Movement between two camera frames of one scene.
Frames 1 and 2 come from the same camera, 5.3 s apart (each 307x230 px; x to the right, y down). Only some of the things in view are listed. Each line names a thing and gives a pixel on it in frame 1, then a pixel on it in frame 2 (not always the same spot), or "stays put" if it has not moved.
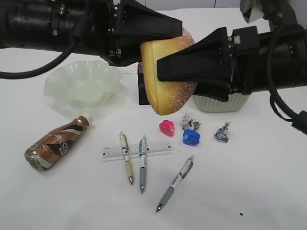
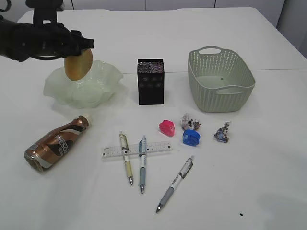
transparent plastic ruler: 134,150 stays put
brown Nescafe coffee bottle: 44,154 stays put
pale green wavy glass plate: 84,84 stays put
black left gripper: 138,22 -> 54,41
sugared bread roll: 167,97 -> 77,67
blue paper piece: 221,134 stays put
